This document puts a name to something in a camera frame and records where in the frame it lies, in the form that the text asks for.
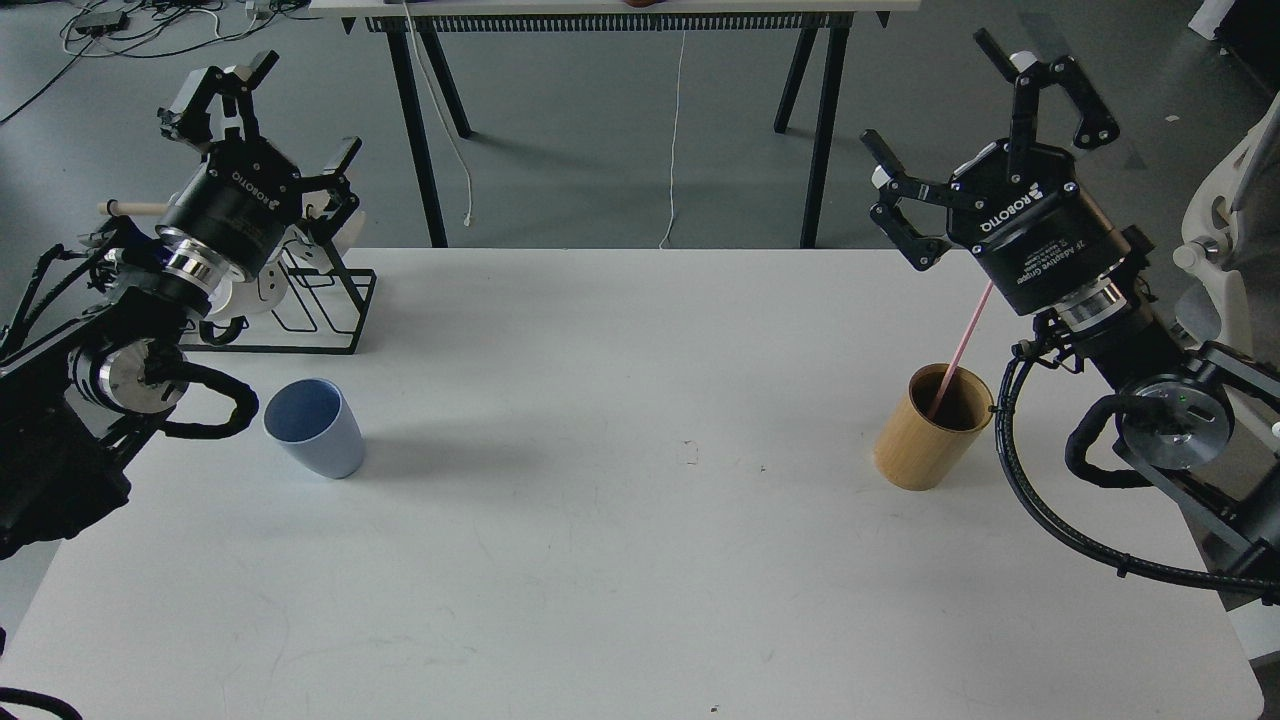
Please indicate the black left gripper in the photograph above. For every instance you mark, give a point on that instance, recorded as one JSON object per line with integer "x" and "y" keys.
{"x": 231, "y": 216}

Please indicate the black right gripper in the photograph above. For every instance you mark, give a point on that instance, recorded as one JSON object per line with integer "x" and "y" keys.
{"x": 1035, "y": 225}

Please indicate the pink chopstick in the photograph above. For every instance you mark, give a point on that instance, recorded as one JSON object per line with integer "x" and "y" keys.
{"x": 954, "y": 363}

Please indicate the blue plastic cup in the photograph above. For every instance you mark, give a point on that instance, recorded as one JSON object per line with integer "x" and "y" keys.
{"x": 312, "y": 420}

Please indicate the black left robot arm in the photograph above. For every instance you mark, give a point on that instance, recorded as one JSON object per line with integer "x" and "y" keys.
{"x": 92, "y": 364}

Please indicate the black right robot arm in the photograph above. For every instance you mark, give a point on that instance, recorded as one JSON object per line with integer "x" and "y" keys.
{"x": 1169, "y": 408}

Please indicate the white cup on rack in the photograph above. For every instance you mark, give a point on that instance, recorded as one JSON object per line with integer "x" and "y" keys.
{"x": 244, "y": 298}

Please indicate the bamboo wooden cup holder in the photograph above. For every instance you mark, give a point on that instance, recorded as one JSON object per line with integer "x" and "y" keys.
{"x": 920, "y": 444}

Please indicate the wooden rack dowel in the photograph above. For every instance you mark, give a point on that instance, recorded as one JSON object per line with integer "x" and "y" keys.
{"x": 116, "y": 208}

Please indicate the white office chair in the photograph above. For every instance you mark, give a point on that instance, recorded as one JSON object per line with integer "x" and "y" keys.
{"x": 1230, "y": 250}

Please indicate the black wire cup rack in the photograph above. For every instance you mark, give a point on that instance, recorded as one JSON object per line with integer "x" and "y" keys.
{"x": 321, "y": 313}

